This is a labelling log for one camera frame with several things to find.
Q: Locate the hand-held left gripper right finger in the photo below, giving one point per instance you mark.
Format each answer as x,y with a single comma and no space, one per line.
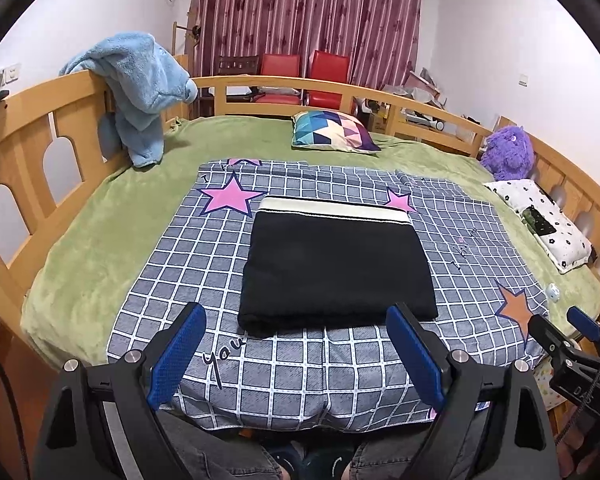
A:
415,355

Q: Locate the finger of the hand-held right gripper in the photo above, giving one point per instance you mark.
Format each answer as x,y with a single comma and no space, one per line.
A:
582,317
545,332

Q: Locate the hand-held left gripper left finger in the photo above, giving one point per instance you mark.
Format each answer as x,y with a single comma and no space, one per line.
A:
177,355

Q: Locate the black pants with white waistband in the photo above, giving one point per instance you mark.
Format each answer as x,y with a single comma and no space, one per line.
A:
330,270

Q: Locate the person's right hand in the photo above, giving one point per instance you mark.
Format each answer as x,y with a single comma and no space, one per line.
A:
577,455

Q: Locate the small white round object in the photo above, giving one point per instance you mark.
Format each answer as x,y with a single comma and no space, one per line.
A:
553,292

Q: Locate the white floral pillow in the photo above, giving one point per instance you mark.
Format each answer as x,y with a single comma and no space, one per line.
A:
565,240

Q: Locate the grey checked star bed sheet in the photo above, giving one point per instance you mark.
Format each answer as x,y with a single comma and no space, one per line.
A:
205,270

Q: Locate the person's grey jeans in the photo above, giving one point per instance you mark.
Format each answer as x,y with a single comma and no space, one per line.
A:
215,450

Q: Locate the small dark cloth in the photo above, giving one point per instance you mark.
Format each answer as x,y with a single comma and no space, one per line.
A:
539,221

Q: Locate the dark teal slipper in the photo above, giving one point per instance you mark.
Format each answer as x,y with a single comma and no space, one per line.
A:
326,461
285,464

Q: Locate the green fleece bed blanket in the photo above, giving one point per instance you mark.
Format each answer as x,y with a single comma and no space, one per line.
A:
105,230

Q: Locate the purple plush toy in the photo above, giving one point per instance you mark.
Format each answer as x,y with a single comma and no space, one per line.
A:
510,152

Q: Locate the geometric patterned pillow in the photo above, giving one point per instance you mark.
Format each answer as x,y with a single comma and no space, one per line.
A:
330,130

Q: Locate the pile of boxes and papers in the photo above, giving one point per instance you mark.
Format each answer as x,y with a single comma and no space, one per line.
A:
425,90

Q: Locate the light blue fleece blanket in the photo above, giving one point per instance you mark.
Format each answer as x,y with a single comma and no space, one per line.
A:
140,85

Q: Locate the dark wooden chair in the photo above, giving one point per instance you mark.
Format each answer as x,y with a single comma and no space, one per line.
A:
237,65

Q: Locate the red chair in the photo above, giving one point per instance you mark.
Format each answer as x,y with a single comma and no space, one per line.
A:
329,67
279,67

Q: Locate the wooden coat rack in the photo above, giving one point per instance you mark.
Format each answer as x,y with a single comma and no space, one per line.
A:
192,45

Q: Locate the maroon striped curtain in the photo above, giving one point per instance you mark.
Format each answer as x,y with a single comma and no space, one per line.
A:
305,10

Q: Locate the wooden bed frame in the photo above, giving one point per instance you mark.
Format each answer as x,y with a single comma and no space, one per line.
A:
20,130

